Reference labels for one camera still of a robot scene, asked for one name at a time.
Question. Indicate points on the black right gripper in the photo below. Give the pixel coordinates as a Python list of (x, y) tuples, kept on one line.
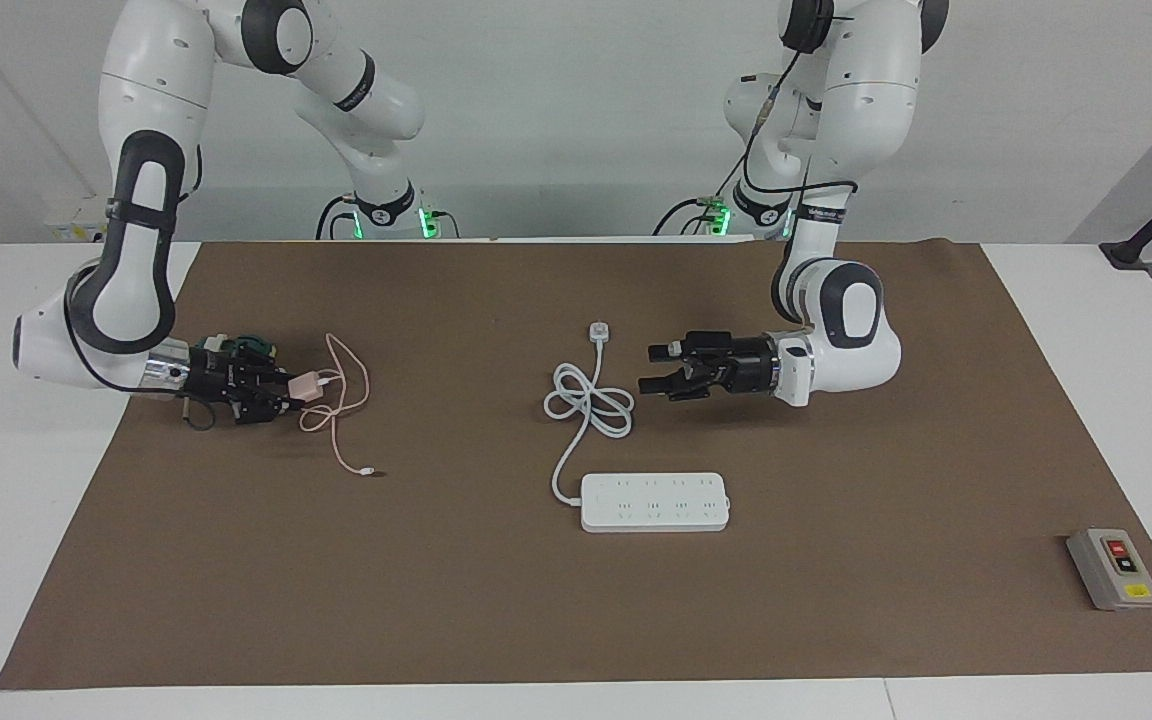
[(216, 385)]

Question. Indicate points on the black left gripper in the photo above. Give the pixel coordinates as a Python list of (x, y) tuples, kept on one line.
[(736, 365)]

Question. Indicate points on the pink charger adapter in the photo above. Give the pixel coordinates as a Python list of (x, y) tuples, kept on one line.
[(308, 386)]

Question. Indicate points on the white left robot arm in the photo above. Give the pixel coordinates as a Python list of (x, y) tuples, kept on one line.
[(866, 100)]

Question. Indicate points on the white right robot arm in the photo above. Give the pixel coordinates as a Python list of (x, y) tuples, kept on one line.
[(151, 60)]

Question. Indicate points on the white power strip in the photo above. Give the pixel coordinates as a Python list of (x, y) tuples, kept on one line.
[(656, 505)]

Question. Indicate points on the brown table mat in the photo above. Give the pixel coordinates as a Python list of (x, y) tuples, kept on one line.
[(836, 600)]

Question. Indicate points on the green knife switch yellow base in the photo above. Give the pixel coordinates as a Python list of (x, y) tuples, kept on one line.
[(258, 345)]

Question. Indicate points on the white wall socket box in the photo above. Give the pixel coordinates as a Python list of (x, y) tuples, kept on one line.
[(76, 230)]

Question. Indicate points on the grey on-off switch box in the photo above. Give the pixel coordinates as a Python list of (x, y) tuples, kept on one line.
[(1111, 570)]

